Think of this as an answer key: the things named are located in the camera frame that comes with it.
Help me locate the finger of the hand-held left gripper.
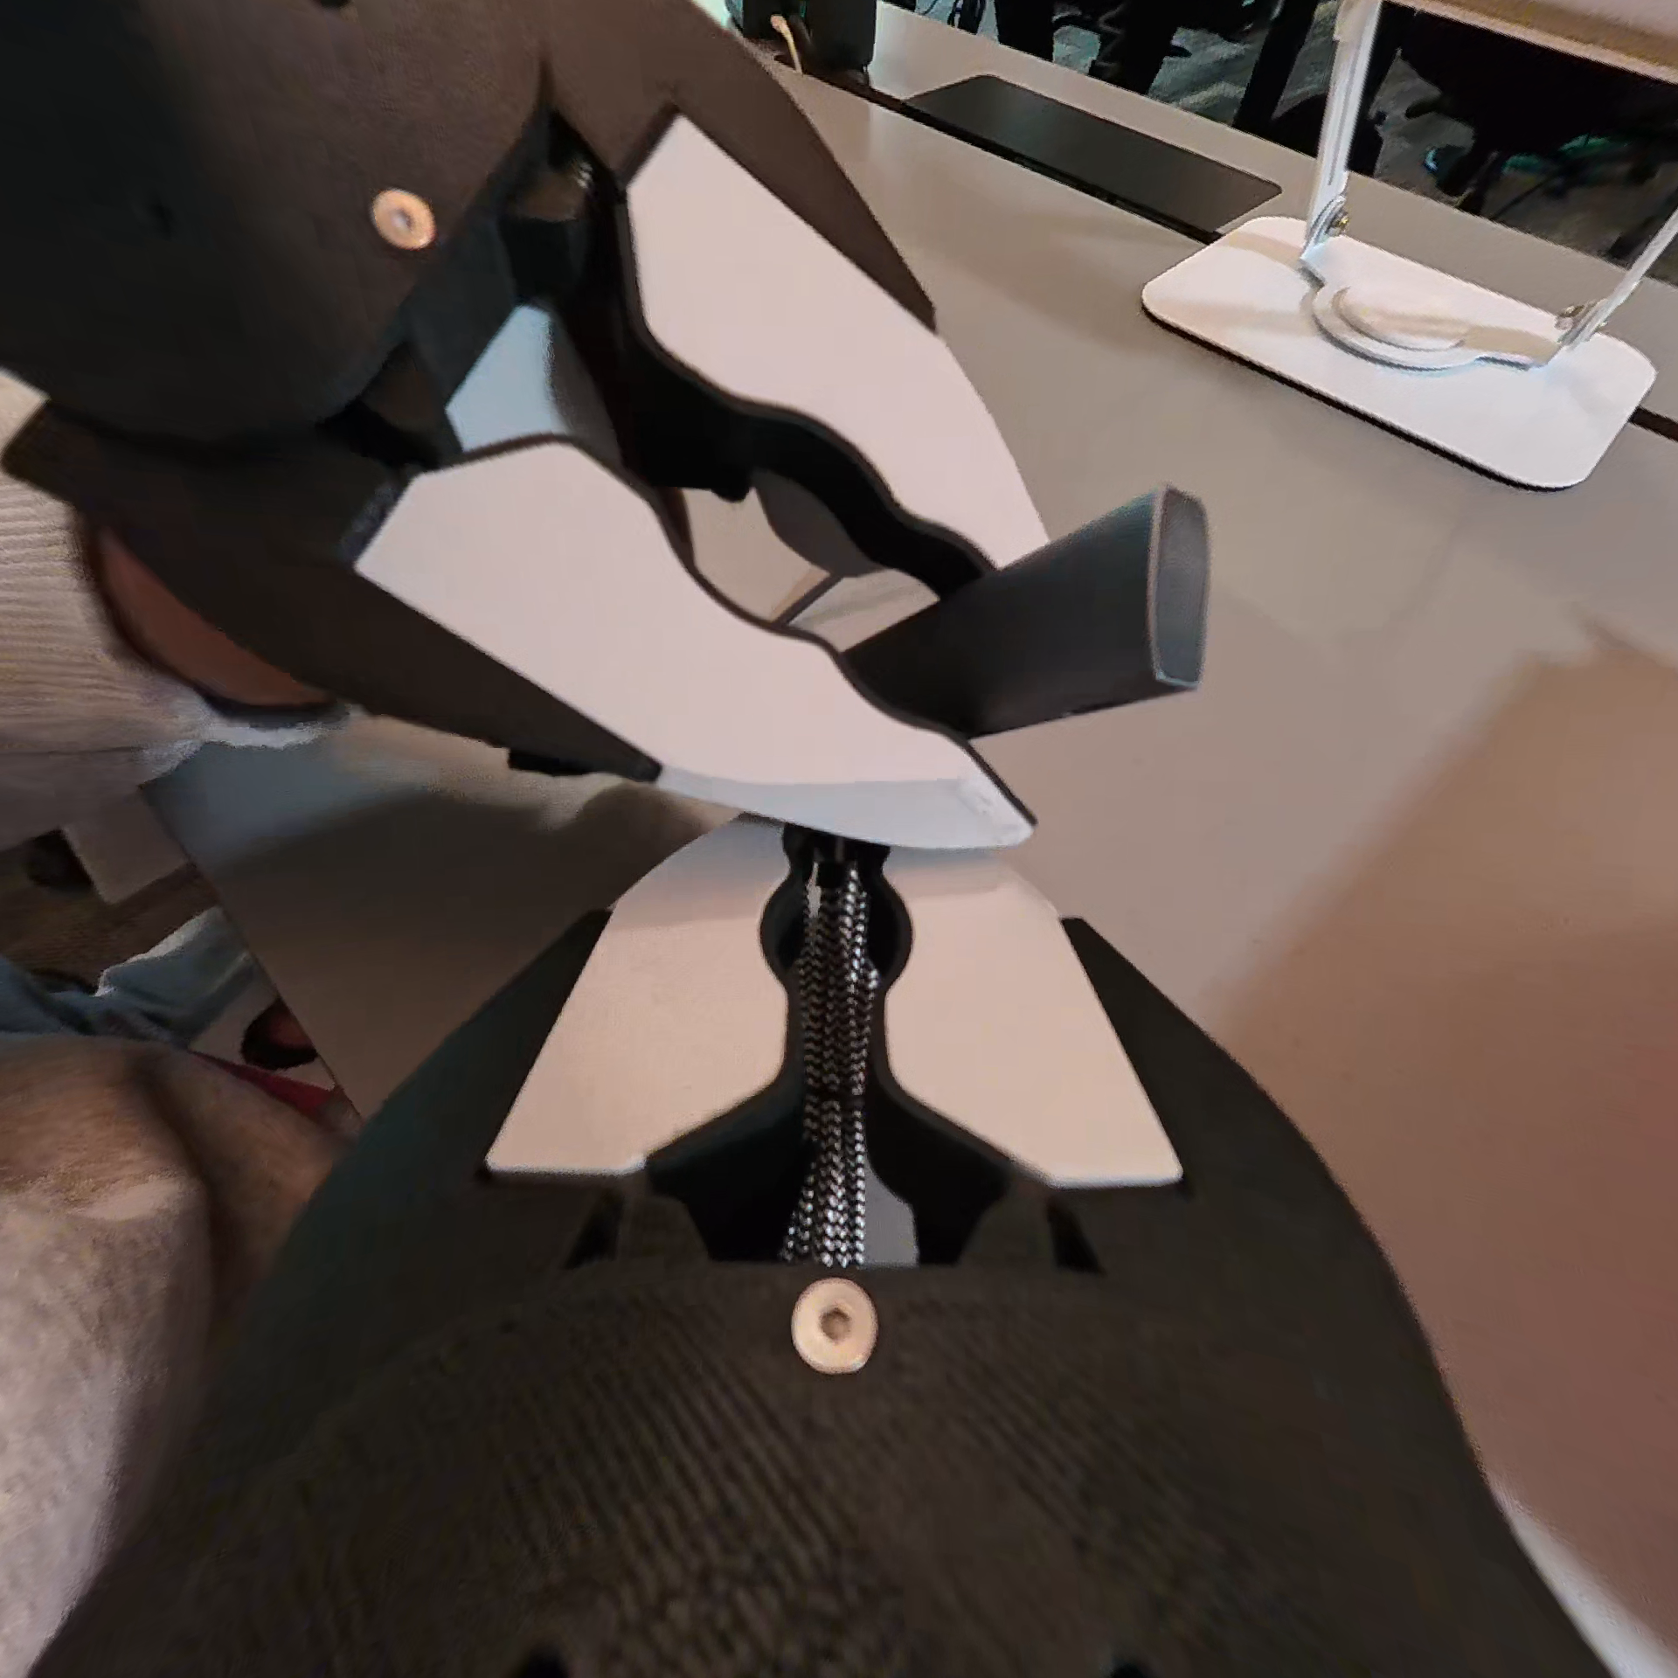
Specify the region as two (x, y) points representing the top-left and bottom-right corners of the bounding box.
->
(356, 437), (1040, 851)
(614, 109), (1054, 580)

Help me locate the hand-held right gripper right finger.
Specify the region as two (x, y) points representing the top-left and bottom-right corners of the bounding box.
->
(876, 851), (1179, 1187)

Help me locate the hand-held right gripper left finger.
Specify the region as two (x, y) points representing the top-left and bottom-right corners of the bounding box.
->
(485, 826), (796, 1178)

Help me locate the black-white braided cable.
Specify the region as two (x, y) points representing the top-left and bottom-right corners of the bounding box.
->
(776, 846), (889, 1271)

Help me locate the person's left forearm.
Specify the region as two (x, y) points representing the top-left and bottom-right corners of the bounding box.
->
(0, 380), (363, 854)

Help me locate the black desk flap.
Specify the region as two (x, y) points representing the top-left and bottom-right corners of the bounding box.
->
(906, 69), (1283, 246)

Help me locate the grey desk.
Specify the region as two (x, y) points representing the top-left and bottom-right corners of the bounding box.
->
(147, 0), (1678, 1591)

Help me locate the person's left hand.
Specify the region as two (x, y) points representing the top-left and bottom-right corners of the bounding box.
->
(93, 541), (342, 715)

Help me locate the white laptop stand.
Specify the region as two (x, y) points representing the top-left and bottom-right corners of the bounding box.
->
(1138, 0), (1660, 490)

